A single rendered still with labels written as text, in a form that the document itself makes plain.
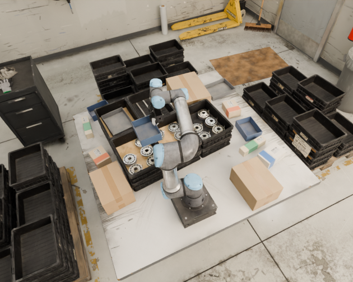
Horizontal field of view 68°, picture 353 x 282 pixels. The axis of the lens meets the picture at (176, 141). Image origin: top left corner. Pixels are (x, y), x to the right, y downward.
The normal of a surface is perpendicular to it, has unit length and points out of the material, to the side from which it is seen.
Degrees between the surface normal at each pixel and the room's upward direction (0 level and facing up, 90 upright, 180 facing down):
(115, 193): 0
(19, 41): 90
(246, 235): 0
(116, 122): 0
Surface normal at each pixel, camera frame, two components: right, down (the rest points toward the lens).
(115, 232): -0.04, -0.63
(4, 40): 0.41, 0.69
